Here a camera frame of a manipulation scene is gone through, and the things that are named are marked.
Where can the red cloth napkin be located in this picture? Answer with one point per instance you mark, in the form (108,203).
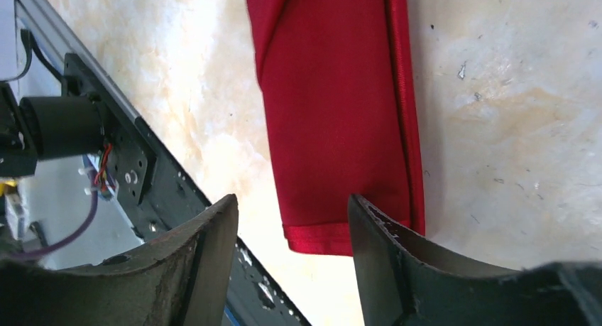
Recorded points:
(341,116)

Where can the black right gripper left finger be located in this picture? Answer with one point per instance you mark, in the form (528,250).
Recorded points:
(179,278)

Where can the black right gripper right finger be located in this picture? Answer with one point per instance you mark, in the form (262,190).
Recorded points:
(406,279)

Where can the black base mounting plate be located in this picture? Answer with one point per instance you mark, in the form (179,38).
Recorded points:
(157,196)

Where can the aluminium frame rail front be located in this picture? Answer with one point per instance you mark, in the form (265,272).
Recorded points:
(57,39)

